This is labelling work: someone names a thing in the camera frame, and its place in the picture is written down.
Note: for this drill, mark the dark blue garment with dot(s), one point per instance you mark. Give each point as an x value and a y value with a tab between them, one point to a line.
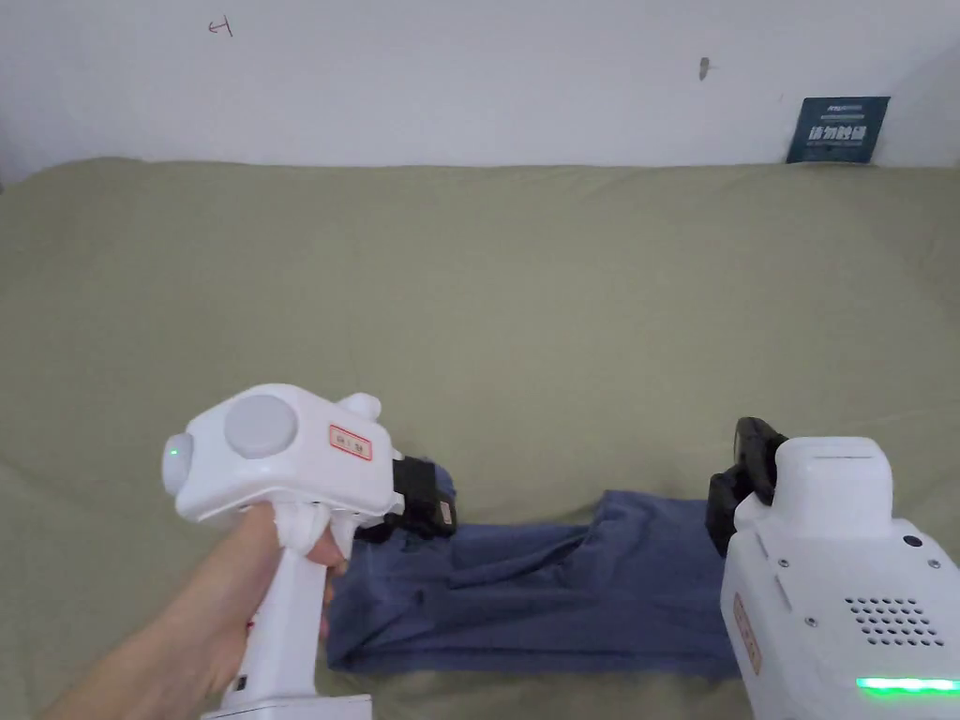
562	592

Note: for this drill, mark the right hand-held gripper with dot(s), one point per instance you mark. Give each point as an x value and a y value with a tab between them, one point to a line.
832	577

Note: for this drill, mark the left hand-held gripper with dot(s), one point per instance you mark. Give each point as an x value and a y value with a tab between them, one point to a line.
300	457

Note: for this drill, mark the bed with pale green sheet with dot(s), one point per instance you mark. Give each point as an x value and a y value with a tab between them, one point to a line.
465	300

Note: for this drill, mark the dark teal sign card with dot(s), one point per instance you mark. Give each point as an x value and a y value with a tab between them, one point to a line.
838	129

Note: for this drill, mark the person's left hand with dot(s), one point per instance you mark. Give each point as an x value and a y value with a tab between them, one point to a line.
225	600

